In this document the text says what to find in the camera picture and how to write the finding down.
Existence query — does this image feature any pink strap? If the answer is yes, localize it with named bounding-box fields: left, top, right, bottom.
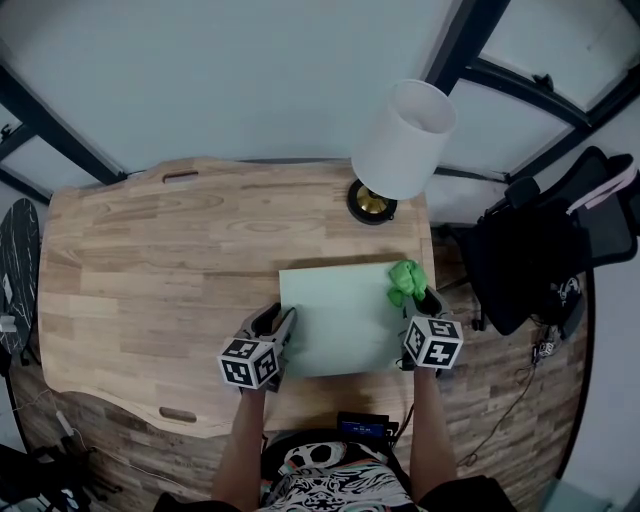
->
left=567, top=167, right=639, bottom=214

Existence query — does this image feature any green cloth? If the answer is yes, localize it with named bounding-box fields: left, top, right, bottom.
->
left=386, top=259, right=429, bottom=309

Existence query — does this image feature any white shade brass table lamp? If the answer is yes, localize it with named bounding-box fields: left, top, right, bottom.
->
left=347, top=78, right=457, bottom=226

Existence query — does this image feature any person's left forearm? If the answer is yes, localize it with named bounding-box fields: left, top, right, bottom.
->
left=212, top=387, right=269, bottom=504

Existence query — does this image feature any black floor equipment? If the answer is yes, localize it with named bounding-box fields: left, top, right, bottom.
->
left=0, top=434, right=121, bottom=512

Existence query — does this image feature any white power adapter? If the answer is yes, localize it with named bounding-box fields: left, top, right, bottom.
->
left=54, top=409, right=76, bottom=441

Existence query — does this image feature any black office chair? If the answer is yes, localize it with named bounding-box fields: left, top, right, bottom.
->
left=457, top=145, right=640, bottom=337

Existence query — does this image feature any black bag with white print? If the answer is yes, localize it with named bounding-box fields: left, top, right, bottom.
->
left=537, top=272, right=586, bottom=341

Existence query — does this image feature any person's black printed shirt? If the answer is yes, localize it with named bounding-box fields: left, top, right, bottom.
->
left=152, top=428, right=519, bottom=512

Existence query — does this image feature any round black marble table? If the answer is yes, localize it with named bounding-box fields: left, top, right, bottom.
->
left=0, top=198, right=41, bottom=351

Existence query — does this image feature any person's right forearm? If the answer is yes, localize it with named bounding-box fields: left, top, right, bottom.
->
left=409, top=367, right=459, bottom=484

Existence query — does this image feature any small black screen device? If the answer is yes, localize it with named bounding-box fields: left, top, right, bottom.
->
left=336, top=411, right=401, bottom=441

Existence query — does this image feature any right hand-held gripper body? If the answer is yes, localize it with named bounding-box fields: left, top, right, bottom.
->
left=397, top=314, right=465, bottom=372

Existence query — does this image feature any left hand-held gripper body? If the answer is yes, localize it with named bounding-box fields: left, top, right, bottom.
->
left=216, top=337, right=290, bottom=394

